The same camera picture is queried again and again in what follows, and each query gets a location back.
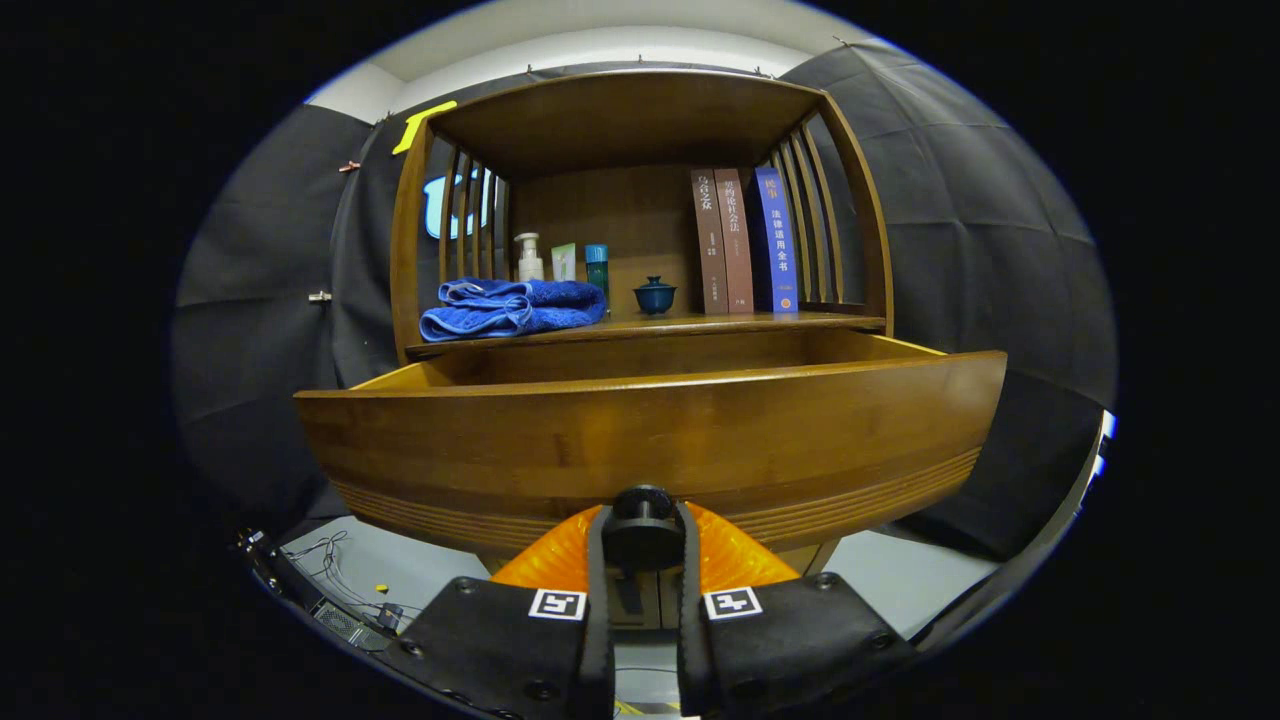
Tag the black drawer knob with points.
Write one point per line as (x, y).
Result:
(643, 530)

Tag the white green tube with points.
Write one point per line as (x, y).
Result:
(563, 263)

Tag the dark brown book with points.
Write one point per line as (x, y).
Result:
(710, 240)

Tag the teal bottle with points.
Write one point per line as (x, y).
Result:
(597, 270)

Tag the blue lidded teacup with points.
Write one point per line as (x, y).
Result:
(654, 298)

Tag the wooden countertop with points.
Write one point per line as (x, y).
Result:
(700, 322)

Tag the blue book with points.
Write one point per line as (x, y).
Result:
(778, 240)

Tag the blue towel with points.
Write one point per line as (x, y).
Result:
(520, 310)

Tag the white pump bottle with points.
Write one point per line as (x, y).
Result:
(529, 265)

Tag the wooden cabinet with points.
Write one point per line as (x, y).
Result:
(620, 120)

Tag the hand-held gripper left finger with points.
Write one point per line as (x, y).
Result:
(597, 640)

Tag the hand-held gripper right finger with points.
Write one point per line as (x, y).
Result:
(690, 650)

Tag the wooden drawer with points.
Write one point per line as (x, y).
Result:
(650, 440)

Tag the black floor device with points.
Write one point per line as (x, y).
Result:
(340, 620)

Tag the reddish brown book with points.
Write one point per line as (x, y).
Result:
(738, 240)

